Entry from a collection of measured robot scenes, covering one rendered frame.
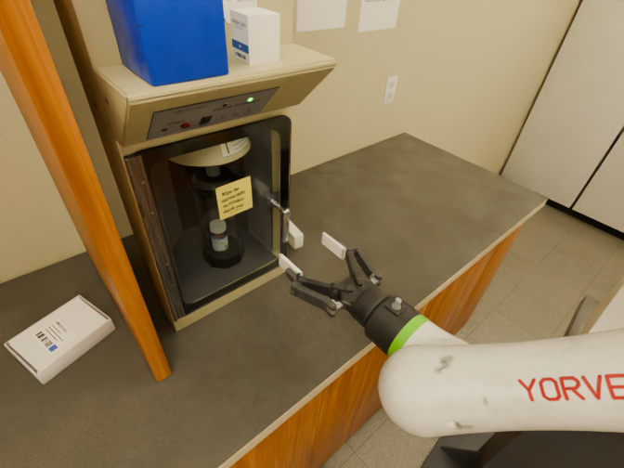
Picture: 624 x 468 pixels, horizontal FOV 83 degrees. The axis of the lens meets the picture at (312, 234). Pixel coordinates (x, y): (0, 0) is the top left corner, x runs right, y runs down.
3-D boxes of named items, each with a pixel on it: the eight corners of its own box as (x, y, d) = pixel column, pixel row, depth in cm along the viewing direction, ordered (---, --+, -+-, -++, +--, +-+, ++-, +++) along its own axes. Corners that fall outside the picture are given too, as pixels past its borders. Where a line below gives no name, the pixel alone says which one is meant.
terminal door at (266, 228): (175, 318, 78) (125, 153, 52) (286, 260, 94) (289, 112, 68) (177, 320, 78) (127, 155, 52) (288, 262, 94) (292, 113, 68)
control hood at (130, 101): (114, 141, 51) (90, 67, 44) (292, 100, 68) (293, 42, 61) (145, 176, 44) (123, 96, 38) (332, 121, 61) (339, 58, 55)
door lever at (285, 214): (278, 228, 84) (268, 233, 82) (278, 195, 78) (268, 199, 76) (292, 241, 81) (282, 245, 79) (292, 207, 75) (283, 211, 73)
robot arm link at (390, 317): (381, 368, 61) (413, 340, 66) (396, 327, 54) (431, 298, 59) (356, 344, 64) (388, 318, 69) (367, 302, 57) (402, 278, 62)
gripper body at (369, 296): (399, 289, 63) (361, 260, 69) (367, 312, 59) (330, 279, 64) (390, 315, 68) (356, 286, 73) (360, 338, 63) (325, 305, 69)
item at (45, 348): (12, 354, 74) (2, 344, 72) (84, 305, 85) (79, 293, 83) (44, 385, 70) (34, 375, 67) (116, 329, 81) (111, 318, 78)
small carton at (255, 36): (232, 56, 52) (228, 8, 48) (262, 53, 55) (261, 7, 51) (249, 65, 49) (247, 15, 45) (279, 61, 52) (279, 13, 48)
